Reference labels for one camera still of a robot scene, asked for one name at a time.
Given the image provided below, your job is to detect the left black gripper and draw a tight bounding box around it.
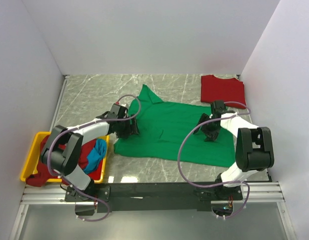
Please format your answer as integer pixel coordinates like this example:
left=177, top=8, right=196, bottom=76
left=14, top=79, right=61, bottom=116
left=116, top=114, right=140, bottom=139

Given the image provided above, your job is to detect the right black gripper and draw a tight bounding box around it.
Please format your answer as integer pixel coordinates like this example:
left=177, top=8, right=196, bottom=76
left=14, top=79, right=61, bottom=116
left=193, top=113, right=221, bottom=143

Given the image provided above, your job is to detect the green t shirt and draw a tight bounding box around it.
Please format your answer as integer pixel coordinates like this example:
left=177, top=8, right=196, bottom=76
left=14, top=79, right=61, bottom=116
left=114, top=84, right=235, bottom=168

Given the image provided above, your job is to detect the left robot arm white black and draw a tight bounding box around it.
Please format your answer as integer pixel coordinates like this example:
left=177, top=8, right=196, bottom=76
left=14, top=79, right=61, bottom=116
left=39, top=111, right=139, bottom=201

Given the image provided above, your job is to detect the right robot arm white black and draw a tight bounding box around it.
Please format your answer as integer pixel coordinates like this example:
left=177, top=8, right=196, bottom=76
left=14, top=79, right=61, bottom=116
left=197, top=111, right=275, bottom=200

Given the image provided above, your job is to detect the blue t shirt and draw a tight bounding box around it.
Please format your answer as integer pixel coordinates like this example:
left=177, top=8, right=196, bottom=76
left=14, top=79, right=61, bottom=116
left=83, top=138, right=108, bottom=174

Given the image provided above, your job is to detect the folded red t shirt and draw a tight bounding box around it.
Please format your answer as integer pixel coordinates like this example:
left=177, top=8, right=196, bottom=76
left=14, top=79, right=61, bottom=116
left=200, top=75, right=246, bottom=109

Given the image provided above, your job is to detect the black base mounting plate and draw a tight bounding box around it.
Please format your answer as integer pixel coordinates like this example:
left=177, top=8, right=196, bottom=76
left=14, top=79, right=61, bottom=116
left=64, top=181, right=245, bottom=216

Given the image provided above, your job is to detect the yellow plastic bin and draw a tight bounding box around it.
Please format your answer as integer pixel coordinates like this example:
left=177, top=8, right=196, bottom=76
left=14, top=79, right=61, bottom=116
left=20, top=131, right=110, bottom=190

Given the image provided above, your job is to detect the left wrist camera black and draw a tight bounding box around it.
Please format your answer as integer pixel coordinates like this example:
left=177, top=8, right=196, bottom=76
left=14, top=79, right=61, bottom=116
left=109, top=102, right=129, bottom=118

